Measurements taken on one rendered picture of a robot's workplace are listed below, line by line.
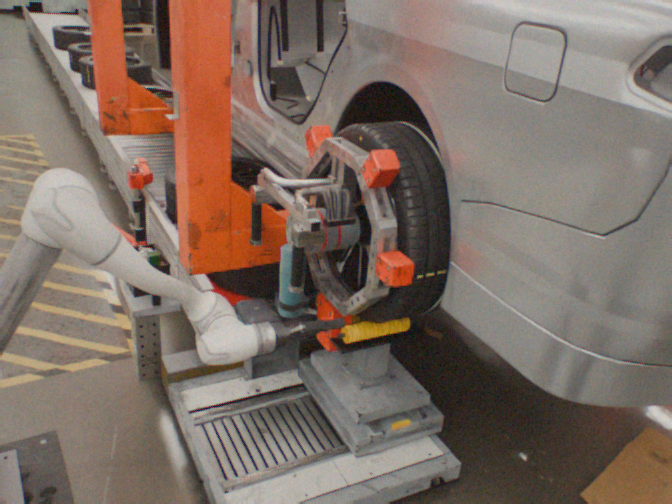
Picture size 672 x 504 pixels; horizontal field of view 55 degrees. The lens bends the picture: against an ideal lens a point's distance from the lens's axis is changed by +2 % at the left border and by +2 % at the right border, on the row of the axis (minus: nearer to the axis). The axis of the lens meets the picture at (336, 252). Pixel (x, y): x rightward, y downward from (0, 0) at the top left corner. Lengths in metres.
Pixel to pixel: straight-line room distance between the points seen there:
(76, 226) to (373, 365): 1.26
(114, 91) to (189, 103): 1.97
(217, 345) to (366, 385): 0.77
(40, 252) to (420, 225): 1.00
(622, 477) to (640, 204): 1.49
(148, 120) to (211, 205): 1.95
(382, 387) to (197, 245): 0.86
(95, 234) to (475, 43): 1.01
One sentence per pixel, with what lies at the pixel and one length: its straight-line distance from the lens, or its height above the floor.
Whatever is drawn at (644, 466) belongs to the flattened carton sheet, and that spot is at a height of 0.01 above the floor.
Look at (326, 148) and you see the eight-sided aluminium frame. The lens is 2.05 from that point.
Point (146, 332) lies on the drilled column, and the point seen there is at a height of 0.23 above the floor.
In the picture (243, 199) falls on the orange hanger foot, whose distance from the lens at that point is 2.40.
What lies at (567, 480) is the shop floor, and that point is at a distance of 2.59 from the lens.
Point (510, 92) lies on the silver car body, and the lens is 1.59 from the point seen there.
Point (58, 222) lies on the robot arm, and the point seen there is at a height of 1.08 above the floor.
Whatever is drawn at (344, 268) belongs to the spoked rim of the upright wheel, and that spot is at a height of 0.64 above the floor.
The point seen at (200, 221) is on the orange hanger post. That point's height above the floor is 0.74.
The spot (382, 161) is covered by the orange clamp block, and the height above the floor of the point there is 1.14.
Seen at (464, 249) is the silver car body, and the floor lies 0.96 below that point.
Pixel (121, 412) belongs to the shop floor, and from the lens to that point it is 2.65.
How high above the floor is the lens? 1.66
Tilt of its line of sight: 25 degrees down
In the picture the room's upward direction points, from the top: 5 degrees clockwise
